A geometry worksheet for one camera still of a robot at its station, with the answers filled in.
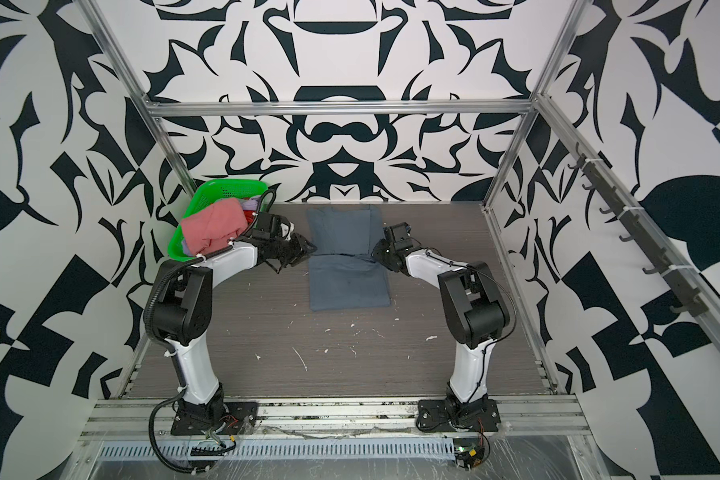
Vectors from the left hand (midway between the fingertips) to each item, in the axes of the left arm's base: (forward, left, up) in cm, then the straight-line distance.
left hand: (316, 244), depth 96 cm
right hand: (0, -19, -3) cm, 20 cm away
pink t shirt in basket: (+6, +33, +2) cm, 34 cm away
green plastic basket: (+29, +40, -3) cm, 50 cm away
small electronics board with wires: (-54, -38, -11) cm, 67 cm away
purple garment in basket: (+17, +24, +1) cm, 29 cm away
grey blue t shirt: (-5, -8, -8) cm, 12 cm away
